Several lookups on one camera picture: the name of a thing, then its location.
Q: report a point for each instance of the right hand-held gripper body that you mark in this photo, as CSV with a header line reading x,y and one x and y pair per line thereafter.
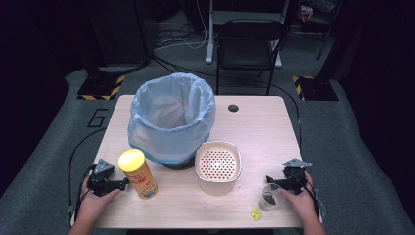
x,y
296,179

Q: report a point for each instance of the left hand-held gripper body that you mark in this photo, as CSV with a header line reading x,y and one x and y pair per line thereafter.
x,y
101,182

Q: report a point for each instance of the clear plastic cup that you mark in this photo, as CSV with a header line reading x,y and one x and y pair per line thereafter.
x,y
272,191

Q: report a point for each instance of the tea bag with yellow tag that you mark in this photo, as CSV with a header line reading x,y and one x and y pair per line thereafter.
x,y
269,198

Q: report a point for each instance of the yellow can with yellow lid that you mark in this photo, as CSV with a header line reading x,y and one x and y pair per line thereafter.
x,y
140,179

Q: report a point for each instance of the black trash bin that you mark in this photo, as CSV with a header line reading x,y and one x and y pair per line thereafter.
x,y
179,165

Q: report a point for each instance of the white strainer bowl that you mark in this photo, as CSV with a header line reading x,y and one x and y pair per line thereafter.
x,y
218,163

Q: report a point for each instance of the bin with blue bag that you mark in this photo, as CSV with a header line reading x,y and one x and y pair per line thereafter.
x,y
169,140

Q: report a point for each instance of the person's left hand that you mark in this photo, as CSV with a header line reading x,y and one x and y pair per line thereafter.
x,y
93,205

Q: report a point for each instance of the person's right hand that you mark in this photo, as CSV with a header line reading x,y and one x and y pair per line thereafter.
x,y
305,204

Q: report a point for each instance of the black table grommet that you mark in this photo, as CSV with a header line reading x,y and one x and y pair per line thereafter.
x,y
233,108

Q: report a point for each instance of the black base with hazard stripes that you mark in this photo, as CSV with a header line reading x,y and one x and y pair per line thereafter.
x,y
98,88
318,89

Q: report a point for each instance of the black folding chair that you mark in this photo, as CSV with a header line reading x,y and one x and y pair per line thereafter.
x,y
249,31

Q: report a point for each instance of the dark cabinet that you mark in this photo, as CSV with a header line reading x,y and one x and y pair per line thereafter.
x,y
120,29

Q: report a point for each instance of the grey table bracket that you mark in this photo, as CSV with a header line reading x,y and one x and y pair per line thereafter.
x,y
70,209
322,207

